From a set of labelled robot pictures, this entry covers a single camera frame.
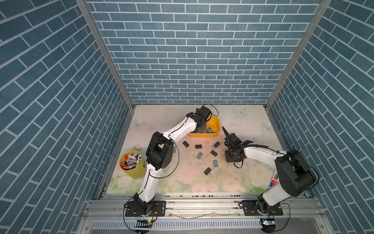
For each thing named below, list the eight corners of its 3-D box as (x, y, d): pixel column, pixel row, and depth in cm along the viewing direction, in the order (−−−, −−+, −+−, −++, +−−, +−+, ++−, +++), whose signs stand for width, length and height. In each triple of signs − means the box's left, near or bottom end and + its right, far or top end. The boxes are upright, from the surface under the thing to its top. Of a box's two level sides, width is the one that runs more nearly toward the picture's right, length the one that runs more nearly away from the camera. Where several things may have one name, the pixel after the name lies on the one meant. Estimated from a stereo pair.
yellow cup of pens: (125, 181, 85) (115, 171, 73) (131, 161, 92) (122, 150, 81) (145, 181, 85) (137, 171, 73) (149, 161, 92) (143, 150, 81)
